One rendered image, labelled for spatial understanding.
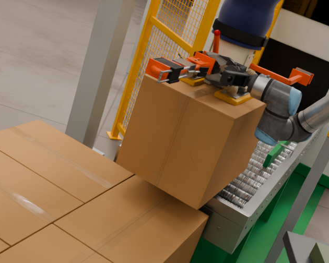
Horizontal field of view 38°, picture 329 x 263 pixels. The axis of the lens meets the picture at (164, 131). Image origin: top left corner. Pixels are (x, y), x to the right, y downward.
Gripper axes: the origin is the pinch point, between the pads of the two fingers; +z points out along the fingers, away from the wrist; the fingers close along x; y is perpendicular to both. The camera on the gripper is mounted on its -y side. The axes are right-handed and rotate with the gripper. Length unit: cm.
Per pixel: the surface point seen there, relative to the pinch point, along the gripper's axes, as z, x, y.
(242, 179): -19, -67, 71
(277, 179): -35, -61, 79
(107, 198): 15, -66, -10
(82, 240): 5, -66, -41
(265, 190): -33, -61, 60
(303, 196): -51, -62, 79
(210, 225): -22, -72, 23
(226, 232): -30, -71, 23
